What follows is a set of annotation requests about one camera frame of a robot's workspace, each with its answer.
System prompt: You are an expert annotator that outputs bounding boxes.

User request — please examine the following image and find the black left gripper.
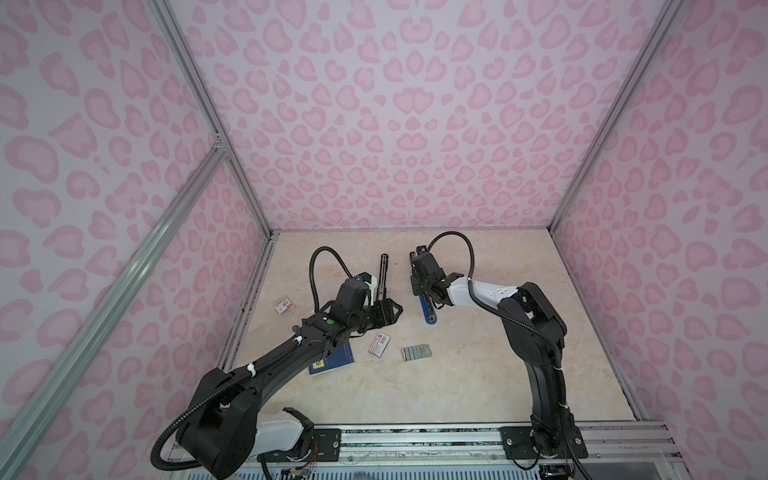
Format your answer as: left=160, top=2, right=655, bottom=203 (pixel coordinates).
left=349, top=296, right=404, bottom=333

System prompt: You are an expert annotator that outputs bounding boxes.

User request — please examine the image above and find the blue stapler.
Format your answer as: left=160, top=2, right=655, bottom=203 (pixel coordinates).
left=409, top=250, right=438, bottom=326

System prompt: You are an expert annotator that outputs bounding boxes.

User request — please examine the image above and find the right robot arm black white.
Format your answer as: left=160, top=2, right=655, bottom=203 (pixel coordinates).
left=410, top=250, right=573, bottom=458

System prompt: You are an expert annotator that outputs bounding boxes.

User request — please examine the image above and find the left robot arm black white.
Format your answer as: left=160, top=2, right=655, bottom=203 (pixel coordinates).
left=151, top=298, right=403, bottom=479

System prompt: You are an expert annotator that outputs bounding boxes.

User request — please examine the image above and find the blue notebook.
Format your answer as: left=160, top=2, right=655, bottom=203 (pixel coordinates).
left=309, top=343, right=354, bottom=375

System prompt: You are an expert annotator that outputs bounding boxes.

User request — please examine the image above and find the small red white staple box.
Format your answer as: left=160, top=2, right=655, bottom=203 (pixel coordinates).
left=274, top=298, right=293, bottom=315

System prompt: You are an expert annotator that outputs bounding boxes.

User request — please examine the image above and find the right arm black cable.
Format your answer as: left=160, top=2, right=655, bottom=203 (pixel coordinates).
left=425, top=230, right=592, bottom=480

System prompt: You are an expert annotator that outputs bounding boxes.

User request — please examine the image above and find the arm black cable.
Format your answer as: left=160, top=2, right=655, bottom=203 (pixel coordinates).
left=149, top=245, right=355, bottom=472
left=425, top=230, right=592, bottom=480

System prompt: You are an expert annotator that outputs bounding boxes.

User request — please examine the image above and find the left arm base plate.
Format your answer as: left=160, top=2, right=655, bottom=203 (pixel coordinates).
left=256, top=428, right=341, bottom=464

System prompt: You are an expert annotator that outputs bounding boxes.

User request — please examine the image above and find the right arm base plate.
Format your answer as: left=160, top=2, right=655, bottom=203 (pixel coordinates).
left=499, top=425, right=589, bottom=461

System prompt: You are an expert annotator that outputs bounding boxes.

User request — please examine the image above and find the aluminium front rail frame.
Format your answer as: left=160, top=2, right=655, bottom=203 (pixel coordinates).
left=161, top=419, right=691, bottom=480

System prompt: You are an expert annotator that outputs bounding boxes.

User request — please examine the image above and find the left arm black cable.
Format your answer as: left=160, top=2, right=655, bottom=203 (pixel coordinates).
left=149, top=245, right=355, bottom=472

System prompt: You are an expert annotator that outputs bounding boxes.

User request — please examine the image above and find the aluminium corner frame post right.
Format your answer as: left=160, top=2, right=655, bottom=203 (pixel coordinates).
left=547, top=0, right=687, bottom=236

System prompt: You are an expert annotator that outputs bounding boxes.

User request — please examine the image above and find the aluminium corner frame post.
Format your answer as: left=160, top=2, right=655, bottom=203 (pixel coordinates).
left=547, top=0, right=687, bottom=236
left=146, top=0, right=273, bottom=240

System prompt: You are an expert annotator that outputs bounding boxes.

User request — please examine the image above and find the aluminium corner frame post left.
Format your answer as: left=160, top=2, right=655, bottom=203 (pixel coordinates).
left=146, top=0, right=273, bottom=240

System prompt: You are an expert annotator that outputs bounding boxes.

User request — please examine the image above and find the aluminium diagonal frame bar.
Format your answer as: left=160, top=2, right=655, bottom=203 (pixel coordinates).
left=1, top=145, right=228, bottom=479

